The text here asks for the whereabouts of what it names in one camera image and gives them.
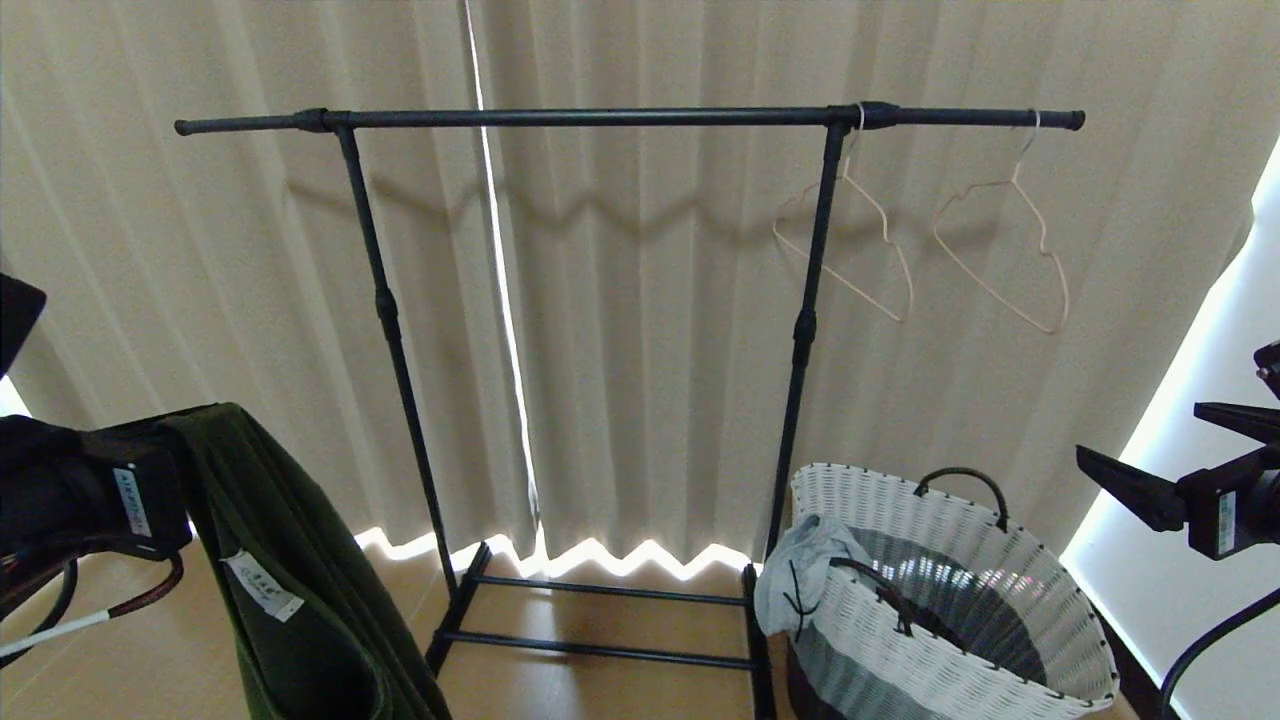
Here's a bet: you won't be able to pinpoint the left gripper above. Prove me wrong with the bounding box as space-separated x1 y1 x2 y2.
0 415 196 561

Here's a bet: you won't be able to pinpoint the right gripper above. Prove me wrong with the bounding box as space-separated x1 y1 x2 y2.
1076 402 1280 562

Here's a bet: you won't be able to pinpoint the pink clothes hanger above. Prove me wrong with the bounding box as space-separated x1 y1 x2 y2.
933 112 1070 335
772 105 915 324

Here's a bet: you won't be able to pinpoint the green printed t-shirt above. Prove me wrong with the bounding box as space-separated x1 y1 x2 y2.
160 403 452 720

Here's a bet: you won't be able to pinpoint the white laundry basket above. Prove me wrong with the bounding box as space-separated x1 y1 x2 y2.
785 462 1120 720

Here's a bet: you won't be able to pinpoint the black clothes rack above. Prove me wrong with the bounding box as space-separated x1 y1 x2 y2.
174 100 1087 720

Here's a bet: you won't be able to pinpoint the pale grey shorts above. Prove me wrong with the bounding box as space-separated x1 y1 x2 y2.
754 514 873 642

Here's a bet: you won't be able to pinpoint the beige curtain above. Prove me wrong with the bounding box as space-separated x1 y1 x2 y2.
0 0 1280 583

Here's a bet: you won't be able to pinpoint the black cable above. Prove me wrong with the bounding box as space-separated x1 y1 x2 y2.
0 558 81 656
1160 586 1280 720

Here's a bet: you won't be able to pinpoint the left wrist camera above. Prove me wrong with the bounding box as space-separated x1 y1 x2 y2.
0 272 48 379

